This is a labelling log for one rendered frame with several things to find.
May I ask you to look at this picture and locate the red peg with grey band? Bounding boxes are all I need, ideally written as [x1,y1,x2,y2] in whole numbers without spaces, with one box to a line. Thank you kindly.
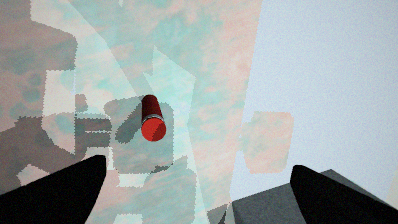
[141,94,166,142]

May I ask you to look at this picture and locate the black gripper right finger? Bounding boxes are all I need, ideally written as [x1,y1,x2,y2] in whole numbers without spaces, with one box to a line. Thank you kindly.
[290,165,398,224]

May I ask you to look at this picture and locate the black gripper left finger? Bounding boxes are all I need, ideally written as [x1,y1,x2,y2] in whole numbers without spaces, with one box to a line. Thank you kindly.
[0,155,107,224]

